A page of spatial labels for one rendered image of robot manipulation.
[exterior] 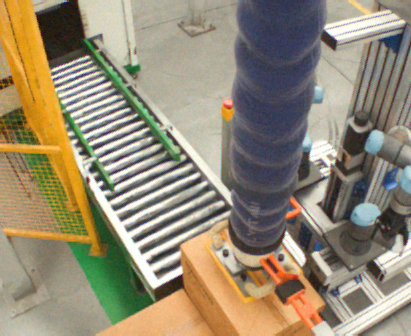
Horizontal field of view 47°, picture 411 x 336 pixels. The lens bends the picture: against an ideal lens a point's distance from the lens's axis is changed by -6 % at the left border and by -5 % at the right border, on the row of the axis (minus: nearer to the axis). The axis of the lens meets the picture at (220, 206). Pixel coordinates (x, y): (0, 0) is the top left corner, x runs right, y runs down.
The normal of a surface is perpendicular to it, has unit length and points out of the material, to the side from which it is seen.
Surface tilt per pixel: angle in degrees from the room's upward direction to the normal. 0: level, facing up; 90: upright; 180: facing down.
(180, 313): 0
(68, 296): 0
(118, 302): 0
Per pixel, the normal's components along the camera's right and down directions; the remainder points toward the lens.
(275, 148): 0.14, 0.62
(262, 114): -0.29, 0.64
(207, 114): 0.01, -0.62
